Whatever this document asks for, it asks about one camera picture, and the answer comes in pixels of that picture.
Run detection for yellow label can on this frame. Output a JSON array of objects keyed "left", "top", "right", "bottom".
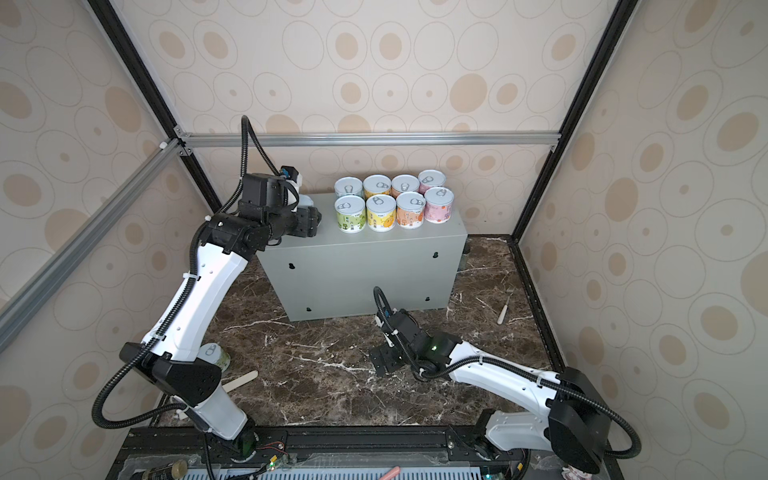
[{"left": 363, "top": 174, "right": 391, "bottom": 199}]

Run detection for orange pink label can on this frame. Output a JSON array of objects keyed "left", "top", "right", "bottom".
[{"left": 390, "top": 174, "right": 420, "bottom": 198}]

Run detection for brown orange label can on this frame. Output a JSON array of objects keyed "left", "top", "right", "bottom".
[{"left": 396, "top": 192, "right": 426, "bottom": 229}]

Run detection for teal label can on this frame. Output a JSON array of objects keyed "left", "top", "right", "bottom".
[{"left": 298, "top": 194, "right": 314, "bottom": 207}]

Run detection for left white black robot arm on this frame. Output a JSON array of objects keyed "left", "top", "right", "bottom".
[{"left": 91, "top": 167, "right": 322, "bottom": 452}]

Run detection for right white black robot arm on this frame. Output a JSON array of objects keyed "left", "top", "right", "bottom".
[{"left": 370, "top": 307, "right": 642, "bottom": 474}]

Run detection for grey metal cabinet box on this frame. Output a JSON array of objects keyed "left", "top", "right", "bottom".
[{"left": 257, "top": 193, "right": 467, "bottom": 322}]

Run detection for glass jar black lid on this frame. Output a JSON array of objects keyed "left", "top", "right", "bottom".
[{"left": 458, "top": 242, "right": 471, "bottom": 271}]

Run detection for pink pen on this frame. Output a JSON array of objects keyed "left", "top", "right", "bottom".
[{"left": 379, "top": 466, "right": 401, "bottom": 480}]

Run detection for wooden spatula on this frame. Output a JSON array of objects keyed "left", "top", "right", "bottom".
[{"left": 223, "top": 370, "right": 259, "bottom": 393}]

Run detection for brass cylinder on base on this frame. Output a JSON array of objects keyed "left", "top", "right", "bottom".
[{"left": 137, "top": 460, "right": 188, "bottom": 480}]

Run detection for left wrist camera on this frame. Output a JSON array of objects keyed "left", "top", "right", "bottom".
[{"left": 281, "top": 165, "right": 303, "bottom": 191}]

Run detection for white handle fork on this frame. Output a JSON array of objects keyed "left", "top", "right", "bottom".
[{"left": 496, "top": 294, "right": 512, "bottom": 325}]

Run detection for horizontal aluminium rail back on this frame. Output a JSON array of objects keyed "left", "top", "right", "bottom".
[{"left": 175, "top": 130, "right": 562, "bottom": 150}]

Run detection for diagonal aluminium rail left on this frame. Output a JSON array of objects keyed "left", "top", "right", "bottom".
[{"left": 1, "top": 139, "right": 181, "bottom": 350}]

